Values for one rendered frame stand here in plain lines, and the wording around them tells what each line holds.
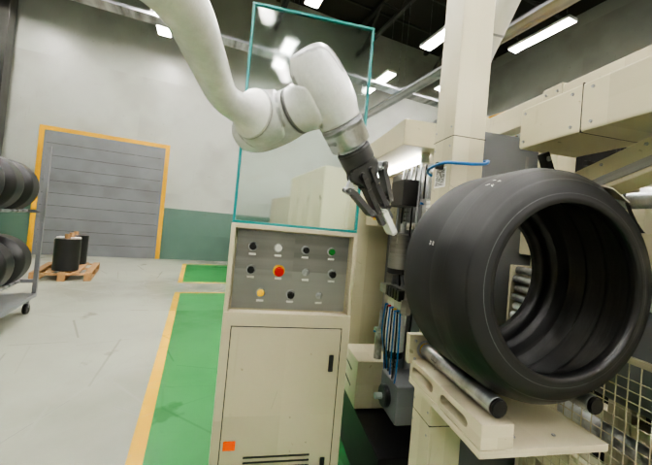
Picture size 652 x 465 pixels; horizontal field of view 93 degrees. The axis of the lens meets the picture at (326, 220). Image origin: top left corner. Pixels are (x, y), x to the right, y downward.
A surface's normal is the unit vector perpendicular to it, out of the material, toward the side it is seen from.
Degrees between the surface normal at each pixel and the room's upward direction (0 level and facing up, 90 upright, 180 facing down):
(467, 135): 90
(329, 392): 90
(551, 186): 80
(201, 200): 90
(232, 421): 90
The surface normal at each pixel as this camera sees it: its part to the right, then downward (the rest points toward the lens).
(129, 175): 0.38, 0.02
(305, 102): -0.40, 0.52
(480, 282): 0.01, -0.02
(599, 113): -0.98, -0.09
